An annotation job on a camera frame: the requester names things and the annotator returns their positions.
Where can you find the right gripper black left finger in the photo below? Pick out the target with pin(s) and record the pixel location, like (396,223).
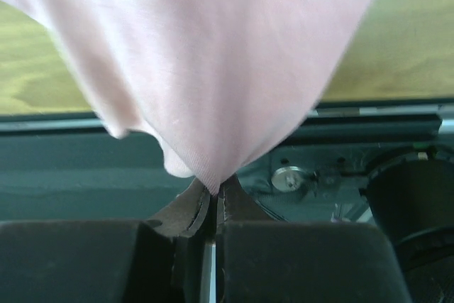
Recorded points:
(180,248)

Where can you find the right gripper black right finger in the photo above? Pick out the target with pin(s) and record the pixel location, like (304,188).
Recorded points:
(246,252)

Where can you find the dusty pink printed t-shirt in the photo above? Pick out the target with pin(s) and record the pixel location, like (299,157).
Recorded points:
(219,83)

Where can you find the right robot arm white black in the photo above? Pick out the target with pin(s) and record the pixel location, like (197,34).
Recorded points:
(406,256)

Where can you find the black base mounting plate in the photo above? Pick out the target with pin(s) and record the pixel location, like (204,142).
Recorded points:
(66,166)

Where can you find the aluminium frame rail front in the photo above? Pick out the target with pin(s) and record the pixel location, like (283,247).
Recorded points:
(382,111)

